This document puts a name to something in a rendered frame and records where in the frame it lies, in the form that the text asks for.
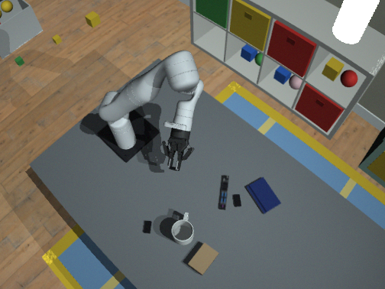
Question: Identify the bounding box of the tan rectangular block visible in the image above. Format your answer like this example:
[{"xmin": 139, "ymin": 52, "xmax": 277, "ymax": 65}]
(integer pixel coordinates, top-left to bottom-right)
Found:
[{"xmin": 188, "ymin": 243, "xmax": 218, "ymax": 275}]

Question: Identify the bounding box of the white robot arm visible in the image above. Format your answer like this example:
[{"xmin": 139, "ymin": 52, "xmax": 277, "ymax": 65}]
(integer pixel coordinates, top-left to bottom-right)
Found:
[{"xmin": 99, "ymin": 50, "xmax": 204, "ymax": 149}]

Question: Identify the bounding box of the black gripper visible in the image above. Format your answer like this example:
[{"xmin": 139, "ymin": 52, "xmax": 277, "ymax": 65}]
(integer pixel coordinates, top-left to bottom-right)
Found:
[{"xmin": 162, "ymin": 128, "xmax": 194, "ymax": 170}]

